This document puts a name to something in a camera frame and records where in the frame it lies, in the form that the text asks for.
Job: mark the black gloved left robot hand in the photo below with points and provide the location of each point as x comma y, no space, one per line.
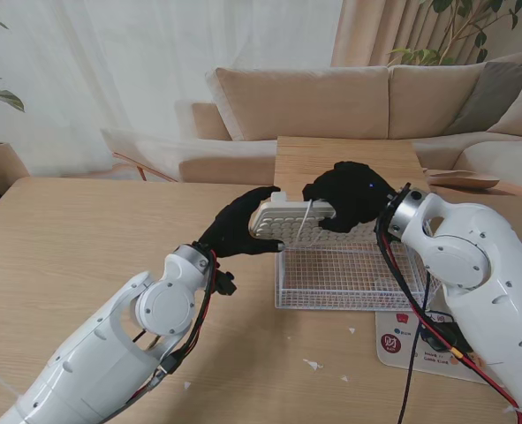
229,229

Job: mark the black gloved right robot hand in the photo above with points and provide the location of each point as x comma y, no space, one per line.
353,194

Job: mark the white round-key keyboard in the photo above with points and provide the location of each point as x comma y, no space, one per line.
278,221

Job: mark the printed white mouse pad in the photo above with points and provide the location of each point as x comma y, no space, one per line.
391,349

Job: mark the black computer mouse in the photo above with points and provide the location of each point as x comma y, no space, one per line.
441,335

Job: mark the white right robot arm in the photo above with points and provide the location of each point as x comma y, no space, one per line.
486,287

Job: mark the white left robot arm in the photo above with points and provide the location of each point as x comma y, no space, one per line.
110,344

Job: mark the beige fabric sofa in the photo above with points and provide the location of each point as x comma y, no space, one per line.
304,101

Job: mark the tall green leafy plant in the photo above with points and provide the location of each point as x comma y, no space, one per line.
419,56

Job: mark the large white paper scrap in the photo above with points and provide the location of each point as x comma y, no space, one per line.
314,364

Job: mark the beige drape curtain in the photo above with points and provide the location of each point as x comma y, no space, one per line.
366,31

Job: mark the grey sofa cushion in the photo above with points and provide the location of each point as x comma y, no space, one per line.
494,93

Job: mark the sheer white curtain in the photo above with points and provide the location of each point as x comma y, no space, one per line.
110,66

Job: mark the tan woven planter basket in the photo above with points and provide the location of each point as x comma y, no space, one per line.
0,163

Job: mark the broad-leaf green plant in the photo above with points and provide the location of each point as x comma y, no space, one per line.
4,98

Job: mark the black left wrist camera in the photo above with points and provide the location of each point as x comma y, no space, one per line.
226,285

